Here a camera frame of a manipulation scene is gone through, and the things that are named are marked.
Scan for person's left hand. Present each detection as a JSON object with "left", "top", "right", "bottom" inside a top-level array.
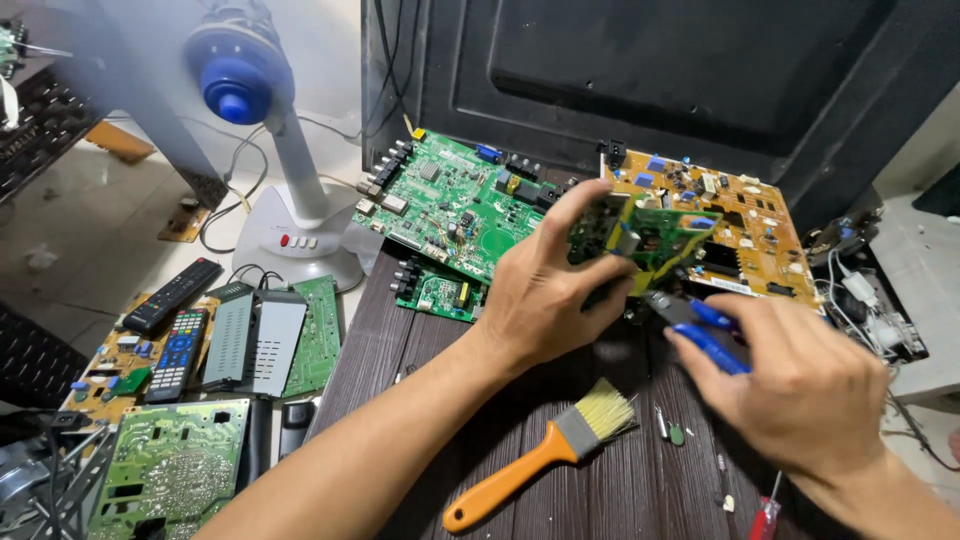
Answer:
[{"left": 474, "top": 178, "right": 640, "bottom": 374}]

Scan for person's right hand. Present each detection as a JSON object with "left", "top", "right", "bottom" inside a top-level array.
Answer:
[{"left": 663, "top": 293, "right": 891, "bottom": 481}]

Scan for blue handled pliers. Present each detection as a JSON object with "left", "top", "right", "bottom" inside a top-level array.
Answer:
[{"left": 643, "top": 291, "right": 753, "bottom": 376}]

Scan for small green circuit board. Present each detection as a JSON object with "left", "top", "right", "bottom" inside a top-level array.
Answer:
[{"left": 567, "top": 192, "right": 723, "bottom": 297}]

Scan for small green board with jacks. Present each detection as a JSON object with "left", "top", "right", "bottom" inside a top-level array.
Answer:
[{"left": 391, "top": 256, "right": 490, "bottom": 324}]

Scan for large green main circuit board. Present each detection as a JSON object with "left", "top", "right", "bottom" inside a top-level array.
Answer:
[{"left": 351, "top": 129, "right": 571, "bottom": 286}]

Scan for yellow power supply circuit board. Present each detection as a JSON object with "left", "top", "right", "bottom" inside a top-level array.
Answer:
[{"left": 600, "top": 141, "right": 825, "bottom": 310}]

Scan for green circuit board under box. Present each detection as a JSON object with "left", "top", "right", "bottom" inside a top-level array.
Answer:
[{"left": 279, "top": 275, "right": 342, "bottom": 399}]

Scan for black television back panel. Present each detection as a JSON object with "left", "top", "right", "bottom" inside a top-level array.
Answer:
[{"left": 360, "top": 0, "right": 960, "bottom": 237}]

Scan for black rectangular device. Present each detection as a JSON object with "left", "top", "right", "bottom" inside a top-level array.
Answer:
[{"left": 278, "top": 399, "right": 318, "bottom": 461}]

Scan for grey and black metal box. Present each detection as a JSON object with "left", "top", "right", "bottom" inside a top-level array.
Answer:
[{"left": 201, "top": 282, "right": 309, "bottom": 399}]

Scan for white standing fan with blue hub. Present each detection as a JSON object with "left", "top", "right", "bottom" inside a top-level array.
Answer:
[{"left": 183, "top": 0, "right": 369, "bottom": 294}]

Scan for small brown circuit board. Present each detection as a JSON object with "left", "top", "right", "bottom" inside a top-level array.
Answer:
[{"left": 156, "top": 196, "right": 211, "bottom": 244}]

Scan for black remote control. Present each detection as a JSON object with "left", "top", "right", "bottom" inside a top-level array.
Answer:
[{"left": 122, "top": 257, "right": 225, "bottom": 336}]

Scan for black remote with coloured buttons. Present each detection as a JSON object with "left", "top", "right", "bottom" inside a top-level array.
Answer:
[{"left": 144, "top": 307, "right": 209, "bottom": 405}]

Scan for green board solder side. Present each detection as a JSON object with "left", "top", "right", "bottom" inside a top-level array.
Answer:
[{"left": 87, "top": 398, "right": 251, "bottom": 540}]

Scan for yellow circuit board under remotes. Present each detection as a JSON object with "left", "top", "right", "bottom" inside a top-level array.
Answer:
[{"left": 60, "top": 292, "right": 220, "bottom": 432}]

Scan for black perforated panel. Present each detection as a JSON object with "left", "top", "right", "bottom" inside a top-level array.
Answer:
[{"left": 0, "top": 67, "right": 102, "bottom": 205}]

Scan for heap of cables and adapters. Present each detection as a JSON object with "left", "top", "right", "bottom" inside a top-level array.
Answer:
[{"left": 802, "top": 208, "right": 931, "bottom": 369}]

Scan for red handled screwdriver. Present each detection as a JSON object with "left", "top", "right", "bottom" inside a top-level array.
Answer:
[{"left": 748, "top": 471, "right": 784, "bottom": 540}]

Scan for orange handled paint brush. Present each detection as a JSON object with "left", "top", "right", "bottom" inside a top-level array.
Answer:
[{"left": 441, "top": 377, "right": 639, "bottom": 534}]

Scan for black fan power cable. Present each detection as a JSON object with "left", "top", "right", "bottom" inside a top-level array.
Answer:
[{"left": 196, "top": 123, "right": 271, "bottom": 256}]

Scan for grey metal bracket frame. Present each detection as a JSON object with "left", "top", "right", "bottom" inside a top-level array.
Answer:
[{"left": 0, "top": 408, "right": 121, "bottom": 540}]

